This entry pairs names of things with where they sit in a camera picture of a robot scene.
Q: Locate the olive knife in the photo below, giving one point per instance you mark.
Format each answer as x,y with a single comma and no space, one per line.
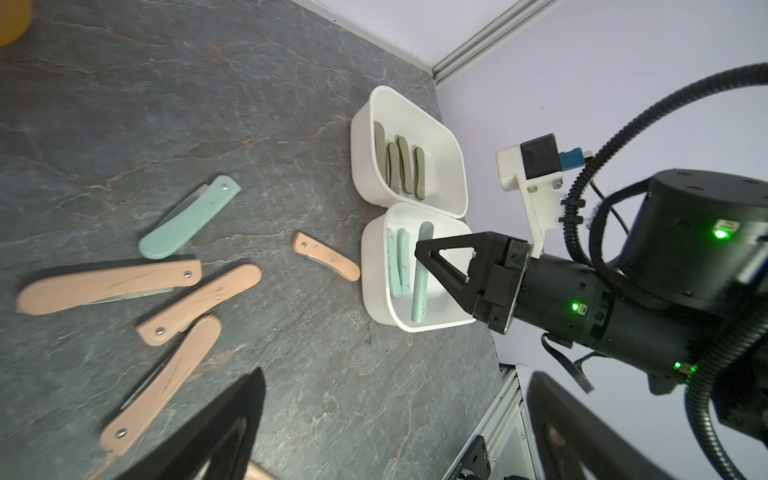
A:
394,165
420,173
406,164

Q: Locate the peach knife top left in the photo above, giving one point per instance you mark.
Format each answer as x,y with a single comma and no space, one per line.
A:
63,292

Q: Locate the peach knife upright middle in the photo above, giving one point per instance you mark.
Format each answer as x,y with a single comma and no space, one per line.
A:
133,420

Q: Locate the peach knife top centre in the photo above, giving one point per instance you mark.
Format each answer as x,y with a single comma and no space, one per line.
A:
174,319

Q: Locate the white basin with knives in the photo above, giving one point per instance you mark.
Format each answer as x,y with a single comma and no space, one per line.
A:
446,189

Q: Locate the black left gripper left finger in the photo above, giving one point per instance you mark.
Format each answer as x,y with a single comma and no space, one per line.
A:
215,444

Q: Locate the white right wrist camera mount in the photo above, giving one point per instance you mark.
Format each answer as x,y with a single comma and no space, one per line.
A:
536,168

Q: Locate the peach knife lower middle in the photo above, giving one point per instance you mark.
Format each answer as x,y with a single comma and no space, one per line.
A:
255,472

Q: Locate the peach knife top right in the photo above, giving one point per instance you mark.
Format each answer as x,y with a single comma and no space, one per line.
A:
317,251

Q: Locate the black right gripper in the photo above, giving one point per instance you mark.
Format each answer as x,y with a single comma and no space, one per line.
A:
489,287

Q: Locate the olive knife apart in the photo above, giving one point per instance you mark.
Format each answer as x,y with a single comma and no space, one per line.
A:
380,146

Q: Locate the olive knife top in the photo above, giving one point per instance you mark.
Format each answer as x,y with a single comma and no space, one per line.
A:
420,173

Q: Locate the mint knife top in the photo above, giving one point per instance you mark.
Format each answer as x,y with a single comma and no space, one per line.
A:
188,218

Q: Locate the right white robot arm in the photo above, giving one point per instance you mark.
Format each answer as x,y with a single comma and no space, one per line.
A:
671,280

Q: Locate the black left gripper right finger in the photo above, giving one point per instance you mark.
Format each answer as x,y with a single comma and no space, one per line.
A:
571,440

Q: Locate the mint knife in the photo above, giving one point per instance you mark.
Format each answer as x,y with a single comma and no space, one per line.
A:
188,218
421,277
393,264
403,260

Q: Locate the yellow plastic basin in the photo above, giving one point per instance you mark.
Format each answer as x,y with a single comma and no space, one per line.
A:
15,20

